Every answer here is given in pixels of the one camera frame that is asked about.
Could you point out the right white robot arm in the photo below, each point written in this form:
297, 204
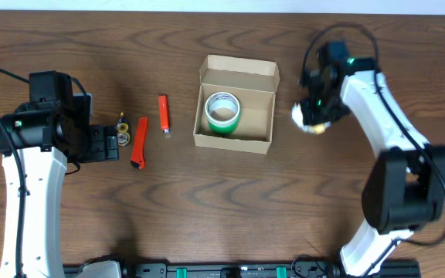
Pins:
406, 187

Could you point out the cardboard box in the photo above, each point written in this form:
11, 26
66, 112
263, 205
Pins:
254, 83

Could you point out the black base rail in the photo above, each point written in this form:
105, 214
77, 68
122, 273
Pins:
302, 266

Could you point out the green tape roll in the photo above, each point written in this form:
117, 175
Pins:
223, 112

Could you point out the orange utility knife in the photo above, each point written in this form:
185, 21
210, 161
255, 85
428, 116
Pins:
137, 154

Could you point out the yellow sticky note pad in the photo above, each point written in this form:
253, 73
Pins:
298, 118

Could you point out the orange lighter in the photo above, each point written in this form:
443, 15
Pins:
163, 113

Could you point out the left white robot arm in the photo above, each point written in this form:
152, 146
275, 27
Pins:
38, 141

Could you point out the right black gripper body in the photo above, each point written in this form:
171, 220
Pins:
319, 113

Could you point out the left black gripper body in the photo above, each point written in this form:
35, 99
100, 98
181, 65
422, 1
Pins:
104, 143

